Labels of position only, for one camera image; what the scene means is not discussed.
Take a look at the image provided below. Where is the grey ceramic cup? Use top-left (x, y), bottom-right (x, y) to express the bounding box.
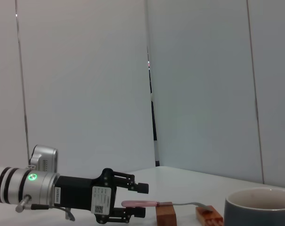
top-left (223, 187), bottom-right (285, 226)

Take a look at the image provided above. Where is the pink handled metal spoon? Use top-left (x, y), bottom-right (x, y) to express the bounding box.
top-left (121, 200), bottom-right (215, 211)

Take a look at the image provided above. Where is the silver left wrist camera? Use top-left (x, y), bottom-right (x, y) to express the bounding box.
top-left (29, 145), bottom-right (59, 174)

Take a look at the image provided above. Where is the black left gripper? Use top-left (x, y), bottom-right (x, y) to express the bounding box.
top-left (54, 167), bottom-right (149, 224)

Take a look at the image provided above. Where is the left gripper cable with connector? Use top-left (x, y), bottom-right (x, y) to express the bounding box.
top-left (15, 194), bottom-right (76, 222)

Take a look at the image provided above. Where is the notched brown wooden block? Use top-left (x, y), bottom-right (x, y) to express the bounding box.
top-left (155, 202), bottom-right (178, 226)

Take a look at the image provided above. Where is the grooved orange wooden block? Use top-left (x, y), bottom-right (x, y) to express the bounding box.
top-left (195, 205), bottom-right (224, 226)

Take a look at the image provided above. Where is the white partition board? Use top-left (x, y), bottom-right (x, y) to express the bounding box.
top-left (147, 0), bottom-right (265, 184)
top-left (16, 0), bottom-right (157, 186)

